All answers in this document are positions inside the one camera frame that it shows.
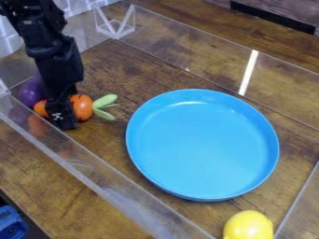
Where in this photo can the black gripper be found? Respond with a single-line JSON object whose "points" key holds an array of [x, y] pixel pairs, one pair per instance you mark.
{"points": [[61, 71]]}

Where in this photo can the orange toy carrot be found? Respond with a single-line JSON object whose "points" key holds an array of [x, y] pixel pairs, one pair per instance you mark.
{"points": [[84, 106]]}

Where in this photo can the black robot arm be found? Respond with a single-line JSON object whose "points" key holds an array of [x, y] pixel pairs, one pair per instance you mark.
{"points": [[38, 22]]}

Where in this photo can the purple toy eggplant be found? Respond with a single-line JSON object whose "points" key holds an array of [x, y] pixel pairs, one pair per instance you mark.
{"points": [[32, 91]]}

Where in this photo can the blue round plate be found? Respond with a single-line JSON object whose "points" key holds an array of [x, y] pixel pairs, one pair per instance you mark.
{"points": [[203, 145]]}

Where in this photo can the blue object at corner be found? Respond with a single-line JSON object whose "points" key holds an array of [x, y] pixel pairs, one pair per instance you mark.
{"points": [[13, 228]]}

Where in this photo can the yellow toy lemon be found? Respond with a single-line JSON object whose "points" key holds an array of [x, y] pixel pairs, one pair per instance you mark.
{"points": [[248, 225]]}

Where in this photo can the clear acrylic tray wall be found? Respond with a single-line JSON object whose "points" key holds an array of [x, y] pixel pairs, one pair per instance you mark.
{"points": [[72, 179]]}

